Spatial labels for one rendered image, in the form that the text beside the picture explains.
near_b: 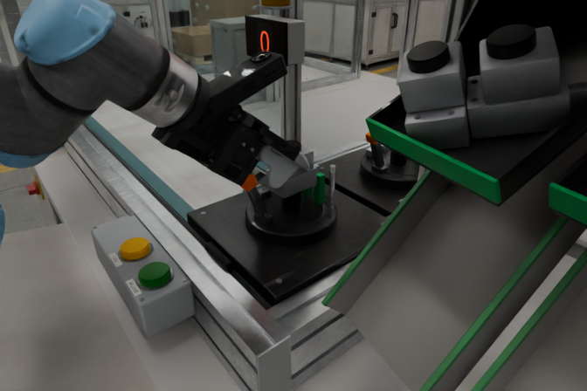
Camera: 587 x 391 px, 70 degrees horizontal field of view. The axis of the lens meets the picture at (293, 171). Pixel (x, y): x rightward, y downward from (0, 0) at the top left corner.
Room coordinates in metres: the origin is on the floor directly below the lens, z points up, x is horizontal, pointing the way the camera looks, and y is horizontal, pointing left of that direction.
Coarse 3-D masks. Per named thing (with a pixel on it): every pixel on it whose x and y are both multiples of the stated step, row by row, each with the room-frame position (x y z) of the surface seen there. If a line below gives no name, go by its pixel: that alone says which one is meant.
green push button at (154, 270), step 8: (152, 264) 0.43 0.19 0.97; (160, 264) 0.43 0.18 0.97; (168, 264) 0.43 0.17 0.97; (144, 272) 0.42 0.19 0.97; (152, 272) 0.42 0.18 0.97; (160, 272) 0.42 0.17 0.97; (168, 272) 0.42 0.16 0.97; (144, 280) 0.40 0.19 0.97; (152, 280) 0.40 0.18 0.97; (160, 280) 0.40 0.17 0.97
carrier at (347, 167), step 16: (336, 160) 0.76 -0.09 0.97; (352, 160) 0.76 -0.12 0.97; (368, 160) 0.72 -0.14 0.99; (384, 160) 0.71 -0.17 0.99; (400, 160) 0.69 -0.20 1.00; (336, 176) 0.68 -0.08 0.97; (352, 176) 0.68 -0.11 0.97; (368, 176) 0.67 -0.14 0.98; (384, 176) 0.65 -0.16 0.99; (400, 176) 0.65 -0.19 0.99; (416, 176) 0.65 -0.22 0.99; (352, 192) 0.63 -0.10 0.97; (368, 192) 0.63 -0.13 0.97; (384, 192) 0.63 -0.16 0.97; (400, 192) 0.63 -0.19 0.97; (384, 208) 0.57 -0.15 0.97
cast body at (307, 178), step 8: (296, 144) 0.54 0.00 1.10; (304, 152) 0.54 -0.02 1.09; (312, 152) 0.54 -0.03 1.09; (312, 160) 0.54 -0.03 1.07; (312, 168) 0.54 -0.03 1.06; (296, 176) 0.52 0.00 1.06; (304, 176) 0.53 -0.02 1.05; (312, 176) 0.54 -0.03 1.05; (288, 184) 0.51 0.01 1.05; (296, 184) 0.52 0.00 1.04; (304, 184) 0.53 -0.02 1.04; (312, 184) 0.54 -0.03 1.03; (280, 192) 0.51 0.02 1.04; (288, 192) 0.51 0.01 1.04; (296, 192) 0.52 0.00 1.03
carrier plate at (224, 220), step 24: (336, 192) 0.63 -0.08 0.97; (192, 216) 0.55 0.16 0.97; (216, 216) 0.55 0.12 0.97; (240, 216) 0.55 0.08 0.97; (360, 216) 0.55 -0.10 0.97; (384, 216) 0.55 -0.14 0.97; (216, 240) 0.49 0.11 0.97; (240, 240) 0.49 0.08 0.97; (336, 240) 0.49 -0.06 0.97; (360, 240) 0.49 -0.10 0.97; (240, 264) 0.44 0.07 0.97; (264, 264) 0.43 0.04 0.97; (288, 264) 0.43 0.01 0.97; (312, 264) 0.43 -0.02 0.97; (336, 264) 0.44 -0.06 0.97; (264, 288) 0.39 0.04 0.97; (288, 288) 0.39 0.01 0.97
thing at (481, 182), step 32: (480, 0) 0.39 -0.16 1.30; (512, 0) 0.41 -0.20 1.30; (544, 0) 0.43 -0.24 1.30; (576, 0) 0.44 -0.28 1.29; (480, 32) 0.39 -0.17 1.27; (576, 32) 0.38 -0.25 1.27; (576, 64) 0.34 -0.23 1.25; (384, 128) 0.32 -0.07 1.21; (576, 128) 0.26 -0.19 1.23; (416, 160) 0.29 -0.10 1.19; (448, 160) 0.26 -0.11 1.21; (480, 160) 0.27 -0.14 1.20; (512, 160) 0.26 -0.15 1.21; (544, 160) 0.25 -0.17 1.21; (480, 192) 0.24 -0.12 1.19; (512, 192) 0.23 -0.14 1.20
